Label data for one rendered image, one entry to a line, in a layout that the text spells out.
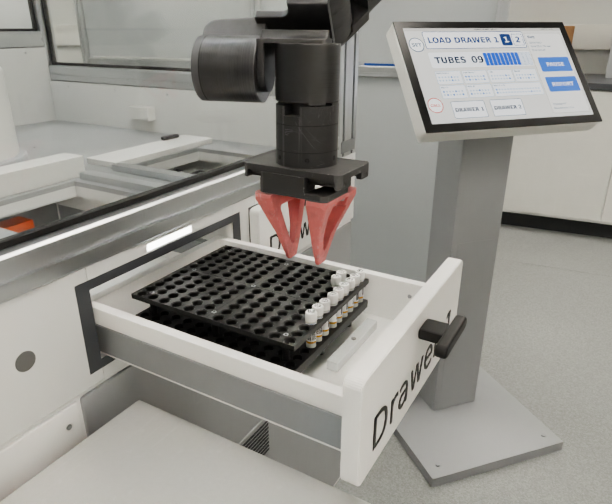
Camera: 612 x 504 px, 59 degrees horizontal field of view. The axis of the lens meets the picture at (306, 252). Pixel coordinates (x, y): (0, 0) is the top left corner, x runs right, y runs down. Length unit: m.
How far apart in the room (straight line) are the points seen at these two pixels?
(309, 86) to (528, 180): 3.16
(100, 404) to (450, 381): 1.30
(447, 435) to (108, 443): 1.28
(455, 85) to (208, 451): 1.06
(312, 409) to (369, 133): 1.93
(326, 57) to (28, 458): 0.50
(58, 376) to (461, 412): 1.44
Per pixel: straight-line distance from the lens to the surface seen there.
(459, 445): 1.77
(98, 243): 0.64
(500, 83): 1.49
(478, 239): 1.62
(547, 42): 1.67
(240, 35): 0.52
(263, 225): 0.85
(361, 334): 0.65
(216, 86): 0.50
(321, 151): 0.48
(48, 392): 0.65
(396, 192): 2.37
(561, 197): 3.60
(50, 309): 0.62
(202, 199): 0.75
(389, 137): 2.32
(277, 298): 0.62
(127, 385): 0.73
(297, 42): 0.48
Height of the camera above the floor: 1.19
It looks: 23 degrees down
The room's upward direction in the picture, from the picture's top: straight up
